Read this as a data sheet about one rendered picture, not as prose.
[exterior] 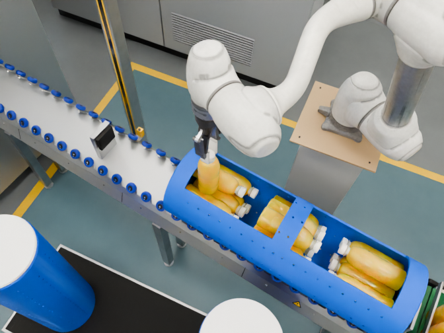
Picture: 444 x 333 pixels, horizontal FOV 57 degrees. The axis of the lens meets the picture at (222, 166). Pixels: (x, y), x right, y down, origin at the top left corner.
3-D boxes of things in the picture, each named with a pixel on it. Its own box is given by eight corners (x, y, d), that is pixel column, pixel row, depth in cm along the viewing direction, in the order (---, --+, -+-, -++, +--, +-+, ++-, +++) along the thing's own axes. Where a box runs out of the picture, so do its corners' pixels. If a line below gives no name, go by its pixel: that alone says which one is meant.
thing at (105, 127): (112, 141, 181) (105, 119, 167) (119, 145, 180) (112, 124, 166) (98, 156, 176) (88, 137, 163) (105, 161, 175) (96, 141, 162)
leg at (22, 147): (49, 180, 274) (10, 124, 220) (55, 184, 272) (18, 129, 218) (42, 186, 271) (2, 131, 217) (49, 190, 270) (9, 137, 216)
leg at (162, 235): (168, 256, 250) (157, 215, 196) (175, 260, 248) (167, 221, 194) (162, 263, 247) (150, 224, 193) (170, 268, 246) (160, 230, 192)
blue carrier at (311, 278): (207, 162, 171) (201, 131, 145) (406, 272, 150) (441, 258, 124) (169, 218, 163) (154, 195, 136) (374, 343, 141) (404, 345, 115)
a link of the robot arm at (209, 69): (179, 88, 102) (206, 125, 97) (174, 41, 89) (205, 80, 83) (215, 73, 105) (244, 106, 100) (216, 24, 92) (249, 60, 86)
